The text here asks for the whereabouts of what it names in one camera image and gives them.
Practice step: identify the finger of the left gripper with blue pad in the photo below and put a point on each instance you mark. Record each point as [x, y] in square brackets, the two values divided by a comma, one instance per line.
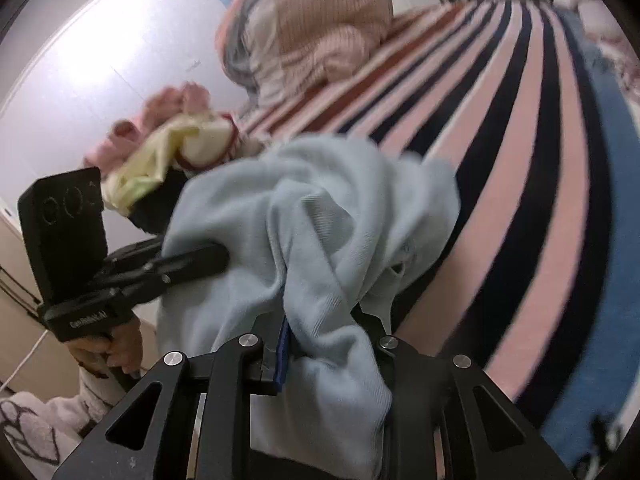
[193, 265]

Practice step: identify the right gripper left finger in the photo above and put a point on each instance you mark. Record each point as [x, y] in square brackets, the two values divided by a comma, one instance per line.
[269, 373]

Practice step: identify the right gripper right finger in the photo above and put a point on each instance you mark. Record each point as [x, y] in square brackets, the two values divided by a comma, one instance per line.
[383, 344]

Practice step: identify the light blue fleece garment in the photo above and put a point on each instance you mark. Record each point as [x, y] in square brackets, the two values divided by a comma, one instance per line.
[317, 227]

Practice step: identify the left hand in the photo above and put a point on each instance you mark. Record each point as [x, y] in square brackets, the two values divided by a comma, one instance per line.
[122, 349]

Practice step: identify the wooden wardrobe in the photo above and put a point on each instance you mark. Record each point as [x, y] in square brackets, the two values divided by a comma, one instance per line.
[31, 359]

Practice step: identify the cream yellow small garment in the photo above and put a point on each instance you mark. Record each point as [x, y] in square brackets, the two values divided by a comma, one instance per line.
[190, 143]

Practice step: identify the fleece patterned left sleeve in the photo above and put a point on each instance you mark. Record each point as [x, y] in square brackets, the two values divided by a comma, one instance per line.
[45, 433]

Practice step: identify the pink small garment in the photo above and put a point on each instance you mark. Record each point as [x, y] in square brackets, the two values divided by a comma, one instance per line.
[127, 135]

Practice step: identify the striped bed blanket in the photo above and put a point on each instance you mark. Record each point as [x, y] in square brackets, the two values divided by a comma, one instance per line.
[540, 280]

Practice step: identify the rolled pink grey duvet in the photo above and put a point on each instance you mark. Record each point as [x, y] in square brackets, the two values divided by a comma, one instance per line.
[278, 49]

